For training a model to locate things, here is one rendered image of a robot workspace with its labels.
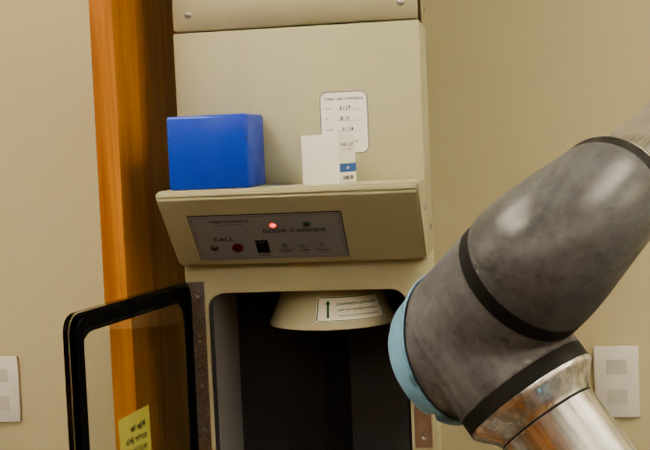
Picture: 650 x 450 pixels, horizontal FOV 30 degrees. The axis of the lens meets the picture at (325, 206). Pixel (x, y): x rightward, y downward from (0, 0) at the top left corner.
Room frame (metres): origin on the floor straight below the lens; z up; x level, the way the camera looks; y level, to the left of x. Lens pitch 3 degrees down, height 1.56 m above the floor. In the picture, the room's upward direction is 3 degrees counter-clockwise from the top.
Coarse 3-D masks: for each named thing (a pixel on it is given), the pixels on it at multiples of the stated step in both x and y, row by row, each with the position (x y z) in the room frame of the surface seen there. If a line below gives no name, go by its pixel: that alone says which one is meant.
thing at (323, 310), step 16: (288, 304) 1.61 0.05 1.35; (304, 304) 1.59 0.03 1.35; (320, 304) 1.58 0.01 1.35; (336, 304) 1.58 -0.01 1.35; (352, 304) 1.58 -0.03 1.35; (368, 304) 1.59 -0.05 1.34; (384, 304) 1.62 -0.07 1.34; (272, 320) 1.64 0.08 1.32; (288, 320) 1.60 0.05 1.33; (304, 320) 1.58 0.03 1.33; (320, 320) 1.57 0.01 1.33; (336, 320) 1.57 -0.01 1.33; (352, 320) 1.57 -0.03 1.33; (368, 320) 1.58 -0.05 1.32; (384, 320) 1.60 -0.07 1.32
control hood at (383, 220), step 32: (160, 192) 1.47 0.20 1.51; (192, 192) 1.47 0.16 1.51; (224, 192) 1.46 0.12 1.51; (256, 192) 1.45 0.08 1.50; (288, 192) 1.45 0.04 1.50; (320, 192) 1.44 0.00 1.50; (352, 192) 1.44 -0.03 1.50; (384, 192) 1.43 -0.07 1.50; (416, 192) 1.43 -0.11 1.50; (352, 224) 1.47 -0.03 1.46; (384, 224) 1.47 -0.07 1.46; (416, 224) 1.46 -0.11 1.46; (192, 256) 1.55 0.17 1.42; (352, 256) 1.52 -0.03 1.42; (384, 256) 1.51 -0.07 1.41; (416, 256) 1.51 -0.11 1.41
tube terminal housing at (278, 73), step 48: (192, 48) 1.58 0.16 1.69; (240, 48) 1.57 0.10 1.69; (288, 48) 1.56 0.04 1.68; (336, 48) 1.55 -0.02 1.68; (384, 48) 1.54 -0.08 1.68; (192, 96) 1.58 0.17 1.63; (240, 96) 1.57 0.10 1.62; (288, 96) 1.56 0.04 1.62; (384, 96) 1.54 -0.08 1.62; (288, 144) 1.56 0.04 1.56; (384, 144) 1.54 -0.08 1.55; (432, 240) 1.63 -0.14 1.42; (240, 288) 1.57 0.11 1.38; (288, 288) 1.56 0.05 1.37; (336, 288) 1.55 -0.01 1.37; (384, 288) 1.54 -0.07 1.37; (432, 432) 1.54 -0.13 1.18
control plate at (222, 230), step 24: (192, 216) 1.49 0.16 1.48; (216, 216) 1.48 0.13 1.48; (240, 216) 1.48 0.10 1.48; (264, 216) 1.48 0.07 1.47; (288, 216) 1.47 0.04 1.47; (312, 216) 1.47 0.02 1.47; (336, 216) 1.46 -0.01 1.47; (216, 240) 1.52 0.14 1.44; (240, 240) 1.51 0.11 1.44; (288, 240) 1.50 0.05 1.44; (312, 240) 1.50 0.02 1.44; (336, 240) 1.50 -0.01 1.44
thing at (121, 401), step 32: (160, 288) 1.49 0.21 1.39; (128, 320) 1.40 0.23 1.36; (160, 320) 1.48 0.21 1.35; (64, 352) 1.28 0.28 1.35; (96, 352) 1.33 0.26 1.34; (128, 352) 1.40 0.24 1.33; (160, 352) 1.48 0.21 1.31; (96, 384) 1.33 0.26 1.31; (128, 384) 1.39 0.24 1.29; (160, 384) 1.47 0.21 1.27; (96, 416) 1.32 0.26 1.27; (128, 416) 1.39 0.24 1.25; (160, 416) 1.47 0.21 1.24; (96, 448) 1.32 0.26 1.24; (128, 448) 1.39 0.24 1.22; (160, 448) 1.46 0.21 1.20
